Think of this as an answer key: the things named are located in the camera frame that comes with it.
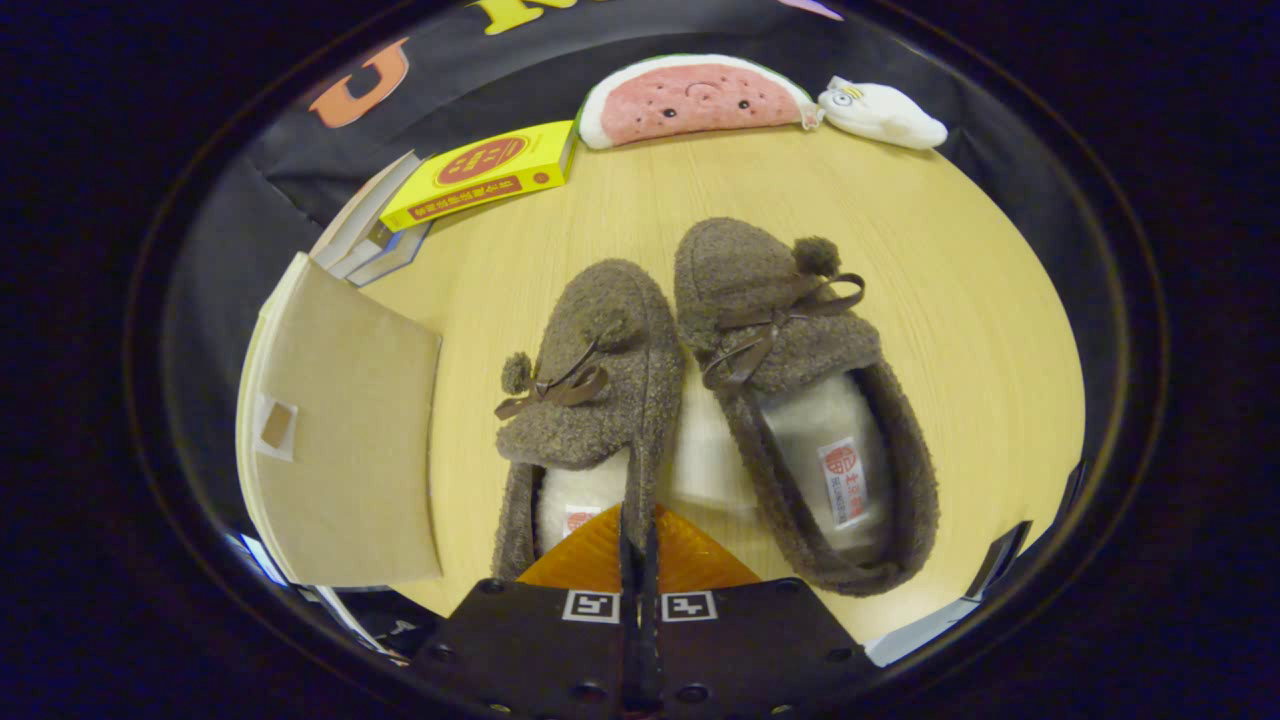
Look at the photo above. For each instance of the blue grey book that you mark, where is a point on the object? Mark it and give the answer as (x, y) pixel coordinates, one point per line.
(400, 255)

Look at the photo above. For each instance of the brown fuzzy shoe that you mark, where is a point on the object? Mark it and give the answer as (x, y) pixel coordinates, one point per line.
(600, 330)
(740, 270)

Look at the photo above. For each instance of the watermelon slice plush toy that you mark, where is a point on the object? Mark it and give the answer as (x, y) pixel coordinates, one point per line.
(690, 105)

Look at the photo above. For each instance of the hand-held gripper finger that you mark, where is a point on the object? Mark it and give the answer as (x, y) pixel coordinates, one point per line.
(650, 640)
(630, 640)

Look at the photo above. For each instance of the beige book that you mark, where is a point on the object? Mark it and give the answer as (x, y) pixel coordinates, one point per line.
(365, 215)

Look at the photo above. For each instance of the light grey panel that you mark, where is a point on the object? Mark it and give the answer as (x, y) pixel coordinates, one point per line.
(920, 630)

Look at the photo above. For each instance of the white plush toy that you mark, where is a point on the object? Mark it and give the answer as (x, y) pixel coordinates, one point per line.
(890, 118)

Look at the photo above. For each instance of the black backdrop cloth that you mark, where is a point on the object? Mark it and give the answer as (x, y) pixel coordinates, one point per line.
(300, 170)

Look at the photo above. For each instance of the yellow book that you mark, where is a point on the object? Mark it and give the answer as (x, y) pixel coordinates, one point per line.
(480, 170)

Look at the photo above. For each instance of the beige storage box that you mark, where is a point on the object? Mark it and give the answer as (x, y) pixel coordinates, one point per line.
(350, 430)

